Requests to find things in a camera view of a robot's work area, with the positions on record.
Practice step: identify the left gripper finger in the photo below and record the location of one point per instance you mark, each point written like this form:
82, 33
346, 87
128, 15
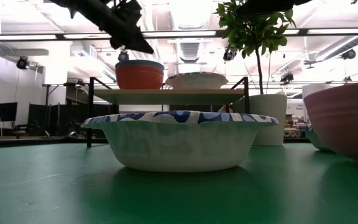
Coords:
129, 42

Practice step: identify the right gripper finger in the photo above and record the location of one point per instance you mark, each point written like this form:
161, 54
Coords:
269, 7

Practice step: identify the orange plastic bowl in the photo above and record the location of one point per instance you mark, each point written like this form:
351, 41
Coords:
138, 79

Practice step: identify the blue patterned paper bowl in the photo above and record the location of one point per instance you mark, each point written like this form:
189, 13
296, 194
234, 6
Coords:
196, 81
179, 146
314, 138

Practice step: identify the green leafy plant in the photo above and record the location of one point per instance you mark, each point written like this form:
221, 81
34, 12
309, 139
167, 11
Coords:
253, 31

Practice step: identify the white round plant pot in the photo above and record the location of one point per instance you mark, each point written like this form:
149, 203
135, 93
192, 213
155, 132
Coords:
269, 118

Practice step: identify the black monitor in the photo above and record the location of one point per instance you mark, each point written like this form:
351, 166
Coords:
5, 112

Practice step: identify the pink plastic bowl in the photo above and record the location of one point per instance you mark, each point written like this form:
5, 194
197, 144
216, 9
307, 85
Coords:
346, 124

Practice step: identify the green table mat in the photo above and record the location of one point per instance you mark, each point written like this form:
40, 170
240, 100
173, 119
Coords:
135, 193

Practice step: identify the black ceiling camera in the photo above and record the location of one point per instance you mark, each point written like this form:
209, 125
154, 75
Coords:
229, 53
123, 56
22, 63
348, 54

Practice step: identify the wooden shelf black frame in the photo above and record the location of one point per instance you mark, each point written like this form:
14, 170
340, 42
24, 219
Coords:
166, 97

